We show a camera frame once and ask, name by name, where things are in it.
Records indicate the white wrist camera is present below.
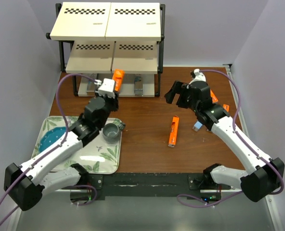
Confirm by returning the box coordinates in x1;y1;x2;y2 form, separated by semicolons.
97;78;116;98
189;69;206;84

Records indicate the light blue toothpaste box tilted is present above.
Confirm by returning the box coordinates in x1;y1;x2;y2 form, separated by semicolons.
193;121;203;131

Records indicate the black frame three-tier shelf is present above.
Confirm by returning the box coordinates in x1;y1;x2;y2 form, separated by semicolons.
46;2;166;97

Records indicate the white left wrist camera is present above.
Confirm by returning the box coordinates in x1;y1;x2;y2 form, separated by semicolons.
97;78;116;98

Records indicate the metallic blue toothpaste box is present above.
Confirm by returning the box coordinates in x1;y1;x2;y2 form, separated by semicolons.
134;75;143;97

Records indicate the silver blue toothpaste box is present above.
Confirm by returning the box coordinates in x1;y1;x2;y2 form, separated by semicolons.
86;73;98;96

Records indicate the grey ceramic mug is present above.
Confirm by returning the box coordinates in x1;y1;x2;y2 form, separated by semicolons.
102;119;126;144

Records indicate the teal dotted plate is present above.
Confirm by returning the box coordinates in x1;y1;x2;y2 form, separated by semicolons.
39;127;66;153

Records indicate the leaf-patterned white tray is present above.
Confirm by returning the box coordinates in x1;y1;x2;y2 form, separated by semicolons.
32;116;121;174

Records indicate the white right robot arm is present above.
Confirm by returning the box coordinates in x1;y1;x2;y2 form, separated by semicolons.
165;81;285;202

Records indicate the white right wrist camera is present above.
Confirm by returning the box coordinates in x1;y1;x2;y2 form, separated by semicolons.
189;69;206;84

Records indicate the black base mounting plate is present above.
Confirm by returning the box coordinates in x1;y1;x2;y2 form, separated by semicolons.
70;172;231;201

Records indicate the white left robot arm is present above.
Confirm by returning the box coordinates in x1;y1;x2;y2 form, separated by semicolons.
3;92;119;211

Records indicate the orange toothpaste box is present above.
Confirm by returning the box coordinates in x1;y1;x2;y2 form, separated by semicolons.
112;69;125;92
210;90;219;103
223;104;230;112
168;115;180;148

